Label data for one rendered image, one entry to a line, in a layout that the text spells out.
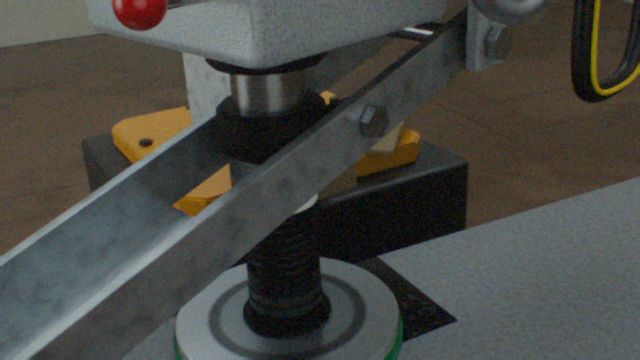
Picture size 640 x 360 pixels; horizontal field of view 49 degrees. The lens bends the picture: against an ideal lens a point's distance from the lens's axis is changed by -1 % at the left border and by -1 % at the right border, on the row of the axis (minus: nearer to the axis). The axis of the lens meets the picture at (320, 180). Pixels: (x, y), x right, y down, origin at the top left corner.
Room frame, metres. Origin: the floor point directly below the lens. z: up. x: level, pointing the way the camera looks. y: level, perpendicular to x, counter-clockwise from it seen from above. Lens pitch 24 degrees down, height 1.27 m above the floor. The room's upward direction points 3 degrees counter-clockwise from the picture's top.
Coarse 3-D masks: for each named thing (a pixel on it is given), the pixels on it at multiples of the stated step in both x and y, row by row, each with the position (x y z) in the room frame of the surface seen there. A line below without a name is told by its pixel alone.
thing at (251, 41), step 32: (96, 0) 0.56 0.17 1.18; (224, 0) 0.44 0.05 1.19; (256, 0) 0.43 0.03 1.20; (288, 0) 0.44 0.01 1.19; (320, 0) 0.46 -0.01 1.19; (352, 0) 0.48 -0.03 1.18; (384, 0) 0.50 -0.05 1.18; (416, 0) 0.53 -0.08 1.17; (128, 32) 0.53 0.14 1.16; (160, 32) 0.50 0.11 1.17; (192, 32) 0.47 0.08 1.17; (224, 32) 0.44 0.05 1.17; (256, 32) 0.43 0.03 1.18; (288, 32) 0.44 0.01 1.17; (320, 32) 0.46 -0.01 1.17; (352, 32) 0.48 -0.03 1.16; (384, 32) 0.51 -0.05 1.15; (224, 64) 0.53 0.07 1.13; (256, 64) 0.43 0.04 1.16; (288, 64) 0.53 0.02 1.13
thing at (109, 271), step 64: (320, 64) 0.68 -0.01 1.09; (448, 64) 0.64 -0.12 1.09; (192, 128) 0.58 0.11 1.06; (320, 128) 0.53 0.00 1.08; (384, 128) 0.56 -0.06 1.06; (128, 192) 0.53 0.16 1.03; (256, 192) 0.48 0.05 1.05; (64, 256) 0.48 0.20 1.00; (128, 256) 0.49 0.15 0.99; (192, 256) 0.44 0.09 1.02; (0, 320) 0.44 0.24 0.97; (64, 320) 0.38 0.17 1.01; (128, 320) 0.40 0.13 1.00
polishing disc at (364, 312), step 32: (224, 288) 0.62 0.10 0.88; (352, 288) 0.61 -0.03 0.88; (384, 288) 0.60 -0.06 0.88; (192, 320) 0.56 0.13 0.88; (224, 320) 0.56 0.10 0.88; (352, 320) 0.55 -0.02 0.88; (384, 320) 0.55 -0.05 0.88; (192, 352) 0.52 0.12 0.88; (224, 352) 0.51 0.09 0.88; (256, 352) 0.51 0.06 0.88; (288, 352) 0.51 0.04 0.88; (320, 352) 0.51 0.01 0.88; (352, 352) 0.50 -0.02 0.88; (384, 352) 0.51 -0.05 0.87
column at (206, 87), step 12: (192, 60) 1.31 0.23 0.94; (204, 60) 1.30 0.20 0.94; (192, 72) 1.31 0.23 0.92; (204, 72) 1.30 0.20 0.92; (216, 72) 1.28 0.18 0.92; (192, 84) 1.31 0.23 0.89; (204, 84) 1.30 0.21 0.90; (216, 84) 1.28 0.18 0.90; (228, 84) 1.27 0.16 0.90; (192, 96) 1.32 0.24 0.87; (204, 96) 1.30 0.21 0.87; (216, 96) 1.29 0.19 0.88; (192, 108) 1.32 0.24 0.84; (204, 108) 1.30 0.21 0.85; (192, 120) 1.32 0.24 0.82
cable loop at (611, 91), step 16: (576, 0) 0.95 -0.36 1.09; (592, 0) 0.94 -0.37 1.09; (576, 16) 0.95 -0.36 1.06; (592, 16) 0.94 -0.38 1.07; (576, 32) 0.95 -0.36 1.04; (592, 32) 0.94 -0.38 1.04; (576, 48) 0.95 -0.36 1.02; (592, 48) 0.94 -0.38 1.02; (576, 64) 0.95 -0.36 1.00; (592, 64) 0.94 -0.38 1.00; (624, 64) 1.07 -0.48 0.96; (576, 80) 0.95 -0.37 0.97; (592, 80) 0.95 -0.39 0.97; (608, 80) 1.02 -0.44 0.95; (624, 80) 1.04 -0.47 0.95; (592, 96) 0.96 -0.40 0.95; (608, 96) 1.00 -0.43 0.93
